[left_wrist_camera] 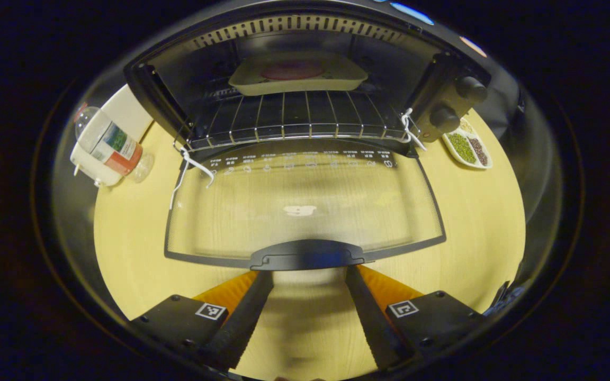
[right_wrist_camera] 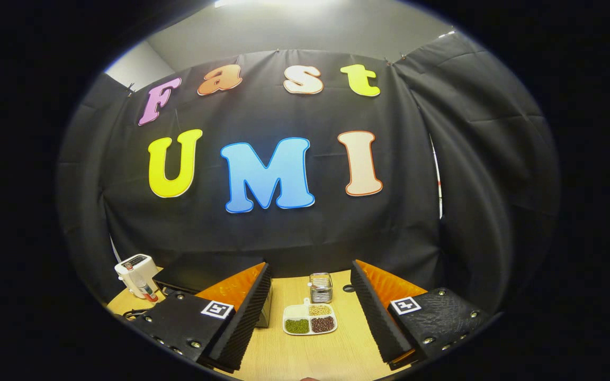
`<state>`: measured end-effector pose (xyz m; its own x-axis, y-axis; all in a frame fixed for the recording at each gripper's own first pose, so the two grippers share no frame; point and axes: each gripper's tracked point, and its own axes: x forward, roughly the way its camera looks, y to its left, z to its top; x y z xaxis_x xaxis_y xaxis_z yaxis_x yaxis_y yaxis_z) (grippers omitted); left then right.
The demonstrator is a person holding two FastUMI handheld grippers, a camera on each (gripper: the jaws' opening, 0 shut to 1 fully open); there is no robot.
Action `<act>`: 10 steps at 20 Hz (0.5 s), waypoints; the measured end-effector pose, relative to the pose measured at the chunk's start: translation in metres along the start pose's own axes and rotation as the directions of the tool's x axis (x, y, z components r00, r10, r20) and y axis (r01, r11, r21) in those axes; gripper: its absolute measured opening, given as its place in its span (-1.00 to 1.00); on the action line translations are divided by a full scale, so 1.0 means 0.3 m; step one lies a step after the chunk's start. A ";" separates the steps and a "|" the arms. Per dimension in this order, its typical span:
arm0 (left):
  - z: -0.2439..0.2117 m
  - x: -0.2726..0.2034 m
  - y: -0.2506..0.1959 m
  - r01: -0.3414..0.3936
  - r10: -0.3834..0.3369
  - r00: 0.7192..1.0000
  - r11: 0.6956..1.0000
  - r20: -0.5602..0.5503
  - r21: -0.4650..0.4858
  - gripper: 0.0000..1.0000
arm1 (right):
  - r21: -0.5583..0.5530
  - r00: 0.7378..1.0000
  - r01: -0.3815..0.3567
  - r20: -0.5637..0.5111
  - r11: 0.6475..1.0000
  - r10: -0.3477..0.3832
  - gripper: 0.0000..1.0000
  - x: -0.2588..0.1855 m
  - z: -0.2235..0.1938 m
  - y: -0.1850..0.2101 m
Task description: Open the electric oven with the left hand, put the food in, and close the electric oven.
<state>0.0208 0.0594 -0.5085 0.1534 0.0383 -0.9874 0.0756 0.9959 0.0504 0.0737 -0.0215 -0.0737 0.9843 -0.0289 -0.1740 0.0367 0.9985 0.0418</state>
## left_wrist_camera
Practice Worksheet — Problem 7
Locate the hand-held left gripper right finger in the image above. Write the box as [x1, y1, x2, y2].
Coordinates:
[345, 265, 488, 371]

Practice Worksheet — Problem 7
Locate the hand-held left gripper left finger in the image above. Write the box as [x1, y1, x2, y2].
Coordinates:
[128, 271, 275, 371]

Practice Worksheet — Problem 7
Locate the black electric oven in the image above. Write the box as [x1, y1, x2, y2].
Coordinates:
[124, 0, 492, 271]

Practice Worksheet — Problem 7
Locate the cream square plate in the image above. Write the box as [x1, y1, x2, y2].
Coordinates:
[229, 53, 368, 96]

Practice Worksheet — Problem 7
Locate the pink meat slice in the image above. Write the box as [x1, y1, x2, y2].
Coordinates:
[261, 62, 327, 81]

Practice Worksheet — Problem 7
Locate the white divided bean dish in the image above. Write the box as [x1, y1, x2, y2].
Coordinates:
[443, 119, 494, 170]

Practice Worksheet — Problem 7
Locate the clear plastic bottle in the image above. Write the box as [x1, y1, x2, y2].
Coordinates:
[75, 106, 155, 183]

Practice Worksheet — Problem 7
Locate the white toaster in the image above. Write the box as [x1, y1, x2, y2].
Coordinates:
[69, 85, 155, 188]

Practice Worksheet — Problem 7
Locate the white string tie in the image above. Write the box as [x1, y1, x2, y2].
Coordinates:
[169, 146, 216, 210]
[400, 107, 427, 151]

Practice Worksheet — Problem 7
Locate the metal oven wire rack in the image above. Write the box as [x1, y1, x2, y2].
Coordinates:
[186, 90, 417, 151]

